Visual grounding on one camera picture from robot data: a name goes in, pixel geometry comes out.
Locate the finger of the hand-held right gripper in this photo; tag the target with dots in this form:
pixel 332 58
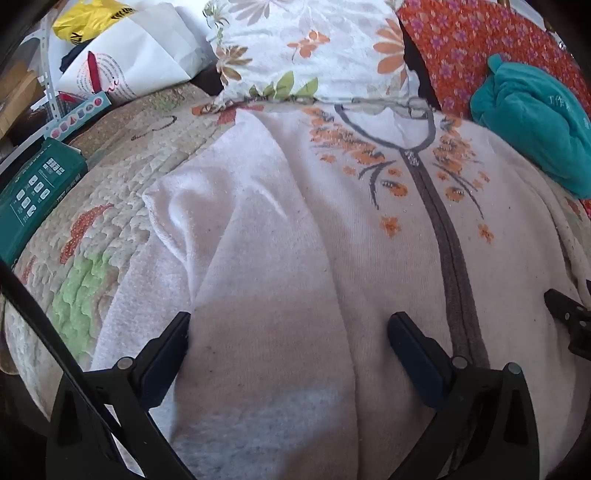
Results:
pixel 565 314

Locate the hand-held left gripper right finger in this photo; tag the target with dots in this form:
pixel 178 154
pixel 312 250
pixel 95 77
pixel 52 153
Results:
pixel 415 364

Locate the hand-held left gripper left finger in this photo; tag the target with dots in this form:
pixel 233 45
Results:
pixel 168 357

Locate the pale pink zip cardigan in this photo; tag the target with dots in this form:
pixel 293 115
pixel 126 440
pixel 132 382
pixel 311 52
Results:
pixel 277 230

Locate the teal fleece cloth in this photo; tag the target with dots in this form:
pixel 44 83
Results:
pixel 521 110

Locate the patchwork quilt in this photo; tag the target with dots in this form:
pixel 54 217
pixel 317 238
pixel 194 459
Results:
pixel 115 152

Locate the green cardboard box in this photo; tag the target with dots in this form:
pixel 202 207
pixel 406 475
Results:
pixel 37 184

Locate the colourful long flat box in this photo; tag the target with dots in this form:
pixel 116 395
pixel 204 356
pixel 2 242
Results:
pixel 78 115

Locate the red floral pillow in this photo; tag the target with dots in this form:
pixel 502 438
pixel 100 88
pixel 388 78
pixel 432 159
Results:
pixel 461 41

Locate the perforated metal strip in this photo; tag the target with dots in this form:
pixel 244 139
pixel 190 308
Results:
pixel 48 78

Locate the white paper bag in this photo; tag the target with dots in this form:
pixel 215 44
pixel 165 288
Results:
pixel 138 50

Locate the yellow plastic bag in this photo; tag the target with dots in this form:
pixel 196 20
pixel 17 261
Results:
pixel 87 21

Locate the floral print pillow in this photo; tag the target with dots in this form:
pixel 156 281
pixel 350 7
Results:
pixel 300 27

